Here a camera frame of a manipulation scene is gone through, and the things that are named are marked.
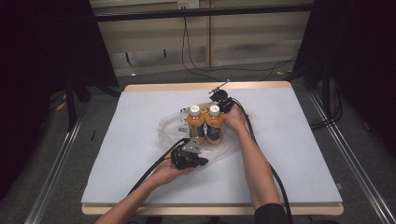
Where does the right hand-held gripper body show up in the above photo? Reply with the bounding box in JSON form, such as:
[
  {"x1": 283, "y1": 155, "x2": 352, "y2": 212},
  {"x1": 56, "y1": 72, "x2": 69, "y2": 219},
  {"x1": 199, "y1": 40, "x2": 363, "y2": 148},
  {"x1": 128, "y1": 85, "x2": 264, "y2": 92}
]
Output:
[{"x1": 208, "y1": 79, "x2": 235, "y2": 114}]

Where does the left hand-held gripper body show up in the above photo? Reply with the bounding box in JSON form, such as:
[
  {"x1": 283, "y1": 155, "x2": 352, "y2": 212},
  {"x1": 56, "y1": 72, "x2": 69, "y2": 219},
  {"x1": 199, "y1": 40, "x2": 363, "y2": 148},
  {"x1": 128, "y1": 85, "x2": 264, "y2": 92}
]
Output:
[{"x1": 169, "y1": 137, "x2": 203, "y2": 171}]

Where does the orange juice bottle white cap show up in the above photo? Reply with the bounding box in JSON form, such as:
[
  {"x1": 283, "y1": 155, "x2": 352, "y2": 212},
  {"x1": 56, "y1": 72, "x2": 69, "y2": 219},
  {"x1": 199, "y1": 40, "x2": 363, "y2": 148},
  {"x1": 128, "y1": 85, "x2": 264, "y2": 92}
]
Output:
[
  {"x1": 186, "y1": 105, "x2": 207, "y2": 145},
  {"x1": 205, "y1": 104, "x2": 225, "y2": 146}
]

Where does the translucent white plastic bag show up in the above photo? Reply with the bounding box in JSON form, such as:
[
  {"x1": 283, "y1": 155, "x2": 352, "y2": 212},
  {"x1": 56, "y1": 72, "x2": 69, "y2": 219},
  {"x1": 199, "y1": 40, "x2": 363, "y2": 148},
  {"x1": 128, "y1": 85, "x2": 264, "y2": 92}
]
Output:
[{"x1": 156, "y1": 102, "x2": 256, "y2": 163}]

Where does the person's right hand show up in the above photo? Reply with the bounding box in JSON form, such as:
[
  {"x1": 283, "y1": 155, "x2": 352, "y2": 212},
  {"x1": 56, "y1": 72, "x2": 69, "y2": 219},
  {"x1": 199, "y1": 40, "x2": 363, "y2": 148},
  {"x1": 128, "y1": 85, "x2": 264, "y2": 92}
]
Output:
[{"x1": 222, "y1": 104, "x2": 249, "y2": 133}]

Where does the person's left hand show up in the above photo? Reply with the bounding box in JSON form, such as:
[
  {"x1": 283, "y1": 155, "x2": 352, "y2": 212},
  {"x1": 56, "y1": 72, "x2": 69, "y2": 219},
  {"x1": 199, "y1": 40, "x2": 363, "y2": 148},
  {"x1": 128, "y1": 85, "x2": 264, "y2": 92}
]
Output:
[{"x1": 151, "y1": 160, "x2": 196, "y2": 188}]

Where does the wooden table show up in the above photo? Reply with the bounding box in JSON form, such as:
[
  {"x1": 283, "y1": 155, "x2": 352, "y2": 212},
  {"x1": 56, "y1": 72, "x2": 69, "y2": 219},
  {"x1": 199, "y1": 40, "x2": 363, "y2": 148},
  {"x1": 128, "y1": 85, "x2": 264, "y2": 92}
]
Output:
[{"x1": 80, "y1": 80, "x2": 346, "y2": 217}]

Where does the white table mat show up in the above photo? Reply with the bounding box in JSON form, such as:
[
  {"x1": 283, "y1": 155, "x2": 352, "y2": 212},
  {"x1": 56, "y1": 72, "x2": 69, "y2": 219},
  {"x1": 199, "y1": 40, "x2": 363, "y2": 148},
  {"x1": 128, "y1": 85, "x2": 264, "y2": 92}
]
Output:
[{"x1": 80, "y1": 87, "x2": 344, "y2": 205}]

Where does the person's black sleeve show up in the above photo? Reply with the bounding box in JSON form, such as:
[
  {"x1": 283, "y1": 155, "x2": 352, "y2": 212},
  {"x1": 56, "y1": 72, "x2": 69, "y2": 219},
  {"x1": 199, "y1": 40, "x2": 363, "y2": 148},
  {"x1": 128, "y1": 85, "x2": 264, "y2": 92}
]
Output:
[{"x1": 254, "y1": 203, "x2": 291, "y2": 224}]

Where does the black horizontal bar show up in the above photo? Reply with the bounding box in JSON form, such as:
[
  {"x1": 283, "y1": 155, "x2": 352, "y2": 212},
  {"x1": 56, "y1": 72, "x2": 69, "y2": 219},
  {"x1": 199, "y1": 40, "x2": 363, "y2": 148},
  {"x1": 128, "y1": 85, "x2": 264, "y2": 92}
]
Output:
[{"x1": 94, "y1": 3, "x2": 314, "y2": 22}]

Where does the black curtain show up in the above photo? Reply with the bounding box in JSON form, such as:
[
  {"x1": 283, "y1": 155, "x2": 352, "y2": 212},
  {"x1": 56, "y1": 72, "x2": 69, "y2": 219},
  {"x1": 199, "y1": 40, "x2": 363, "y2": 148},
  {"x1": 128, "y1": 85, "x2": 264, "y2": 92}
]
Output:
[
  {"x1": 291, "y1": 0, "x2": 396, "y2": 157},
  {"x1": 0, "y1": 0, "x2": 120, "y2": 201}
]

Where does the left hand-held gripper cable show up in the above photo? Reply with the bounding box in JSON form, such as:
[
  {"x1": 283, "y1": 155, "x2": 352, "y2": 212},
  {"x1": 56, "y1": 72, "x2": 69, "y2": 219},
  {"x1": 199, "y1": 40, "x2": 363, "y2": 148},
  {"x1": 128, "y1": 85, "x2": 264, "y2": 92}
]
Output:
[{"x1": 127, "y1": 137, "x2": 190, "y2": 196}]

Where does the hand-held gripper cable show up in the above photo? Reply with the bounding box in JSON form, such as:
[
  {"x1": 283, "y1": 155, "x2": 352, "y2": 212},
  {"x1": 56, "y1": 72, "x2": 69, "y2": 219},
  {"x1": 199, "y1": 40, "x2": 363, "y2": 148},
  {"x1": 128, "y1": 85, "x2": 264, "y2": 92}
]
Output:
[
  {"x1": 231, "y1": 97, "x2": 294, "y2": 224},
  {"x1": 127, "y1": 137, "x2": 190, "y2": 196}
]

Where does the black wall cable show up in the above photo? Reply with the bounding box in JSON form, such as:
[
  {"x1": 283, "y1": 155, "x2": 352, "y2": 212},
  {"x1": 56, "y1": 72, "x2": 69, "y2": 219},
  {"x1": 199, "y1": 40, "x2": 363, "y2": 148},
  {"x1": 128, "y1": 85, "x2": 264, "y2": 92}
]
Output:
[{"x1": 181, "y1": 16, "x2": 219, "y2": 82}]

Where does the right hand-held gripper cable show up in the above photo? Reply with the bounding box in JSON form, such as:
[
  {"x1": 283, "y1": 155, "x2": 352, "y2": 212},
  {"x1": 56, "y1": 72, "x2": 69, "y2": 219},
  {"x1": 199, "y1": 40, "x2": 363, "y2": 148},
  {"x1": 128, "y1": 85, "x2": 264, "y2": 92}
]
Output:
[{"x1": 231, "y1": 97, "x2": 294, "y2": 224}]

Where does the white wall socket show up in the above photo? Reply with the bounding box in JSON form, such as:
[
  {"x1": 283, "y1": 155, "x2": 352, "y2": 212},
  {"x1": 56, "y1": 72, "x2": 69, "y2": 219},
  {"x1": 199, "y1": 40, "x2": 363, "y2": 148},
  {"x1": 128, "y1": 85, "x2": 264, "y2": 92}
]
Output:
[{"x1": 177, "y1": 0, "x2": 200, "y2": 10}]

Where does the bundle of black floor cables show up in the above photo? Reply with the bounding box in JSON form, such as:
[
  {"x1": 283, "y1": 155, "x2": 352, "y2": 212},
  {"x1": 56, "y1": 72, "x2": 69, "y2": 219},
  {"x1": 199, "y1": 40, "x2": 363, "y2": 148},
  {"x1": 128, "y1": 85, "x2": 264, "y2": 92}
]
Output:
[{"x1": 309, "y1": 78, "x2": 344, "y2": 131}]

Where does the metal floor rail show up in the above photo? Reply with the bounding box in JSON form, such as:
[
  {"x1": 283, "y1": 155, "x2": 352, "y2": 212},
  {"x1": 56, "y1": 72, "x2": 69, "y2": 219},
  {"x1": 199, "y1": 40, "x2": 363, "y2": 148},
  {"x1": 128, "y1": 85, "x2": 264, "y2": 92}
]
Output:
[
  {"x1": 307, "y1": 90, "x2": 396, "y2": 224},
  {"x1": 23, "y1": 105, "x2": 92, "y2": 224}
]

